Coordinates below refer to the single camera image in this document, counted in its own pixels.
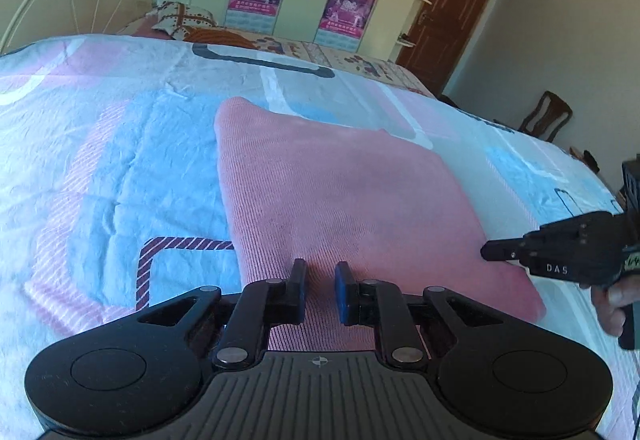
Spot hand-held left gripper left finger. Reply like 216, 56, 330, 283
135, 258, 309, 372

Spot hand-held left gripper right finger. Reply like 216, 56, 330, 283
334, 261, 507, 367

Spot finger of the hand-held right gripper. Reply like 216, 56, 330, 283
481, 230, 543, 267

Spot pastel patterned quilt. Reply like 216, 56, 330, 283
0, 34, 626, 440

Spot patterned white pillow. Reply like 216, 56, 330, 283
151, 1, 219, 41

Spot dark wooden chair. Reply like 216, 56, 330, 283
517, 91, 574, 144

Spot orange patterned pillow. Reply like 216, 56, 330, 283
182, 26, 259, 51

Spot pink knit sweater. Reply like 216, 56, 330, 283
214, 97, 547, 353

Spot person's right hand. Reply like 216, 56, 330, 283
592, 276, 640, 337

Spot floral patchwork bed sheet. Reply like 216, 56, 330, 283
117, 12, 437, 98

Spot brown wooden door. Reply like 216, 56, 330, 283
395, 0, 503, 96

